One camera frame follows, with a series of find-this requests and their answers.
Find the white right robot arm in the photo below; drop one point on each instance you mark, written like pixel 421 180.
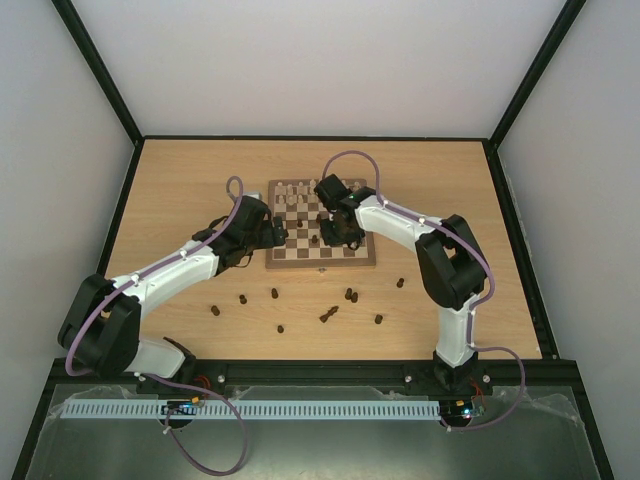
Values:
pixel 452 267

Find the dark fallen king piece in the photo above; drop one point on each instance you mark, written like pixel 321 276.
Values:
pixel 331 311

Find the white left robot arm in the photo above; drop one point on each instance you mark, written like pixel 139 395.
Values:
pixel 102 330

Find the grey slotted cable duct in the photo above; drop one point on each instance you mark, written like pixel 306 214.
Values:
pixel 126 409

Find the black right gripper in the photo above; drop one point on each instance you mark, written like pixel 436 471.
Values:
pixel 338 232

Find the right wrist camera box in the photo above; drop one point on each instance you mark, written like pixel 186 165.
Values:
pixel 330 191

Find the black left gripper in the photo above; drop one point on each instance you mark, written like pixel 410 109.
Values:
pixel 269 238

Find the wooden chess board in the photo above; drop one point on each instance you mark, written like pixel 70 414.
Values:
pixel 299 252

